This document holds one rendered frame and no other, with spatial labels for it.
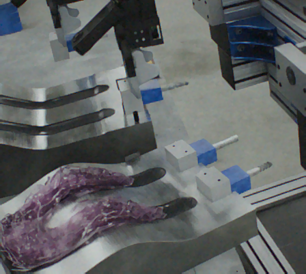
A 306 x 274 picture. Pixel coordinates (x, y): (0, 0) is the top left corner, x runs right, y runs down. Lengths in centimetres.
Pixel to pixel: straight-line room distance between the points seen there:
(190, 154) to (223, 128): 175
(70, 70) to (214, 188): 78
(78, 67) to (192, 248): 84
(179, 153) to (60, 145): 23
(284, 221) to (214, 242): 100
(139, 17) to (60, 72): 56
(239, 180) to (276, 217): 96
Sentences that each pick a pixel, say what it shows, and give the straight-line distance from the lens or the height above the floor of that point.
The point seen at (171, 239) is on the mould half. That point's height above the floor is 87.
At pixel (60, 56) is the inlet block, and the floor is 92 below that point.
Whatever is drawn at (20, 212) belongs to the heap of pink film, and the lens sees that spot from 109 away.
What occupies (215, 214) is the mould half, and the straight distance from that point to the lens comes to 105.
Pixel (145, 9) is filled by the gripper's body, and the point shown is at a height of 109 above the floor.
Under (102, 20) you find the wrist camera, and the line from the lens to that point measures 120.
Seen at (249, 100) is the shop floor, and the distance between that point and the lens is 307.
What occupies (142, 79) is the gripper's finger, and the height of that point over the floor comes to 96.
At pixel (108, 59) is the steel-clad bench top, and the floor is 80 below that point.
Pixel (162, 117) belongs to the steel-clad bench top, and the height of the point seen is 80.
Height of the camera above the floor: 150
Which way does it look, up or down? 30 degrees down
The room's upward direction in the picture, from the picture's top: 12 degrees counter-clockwise
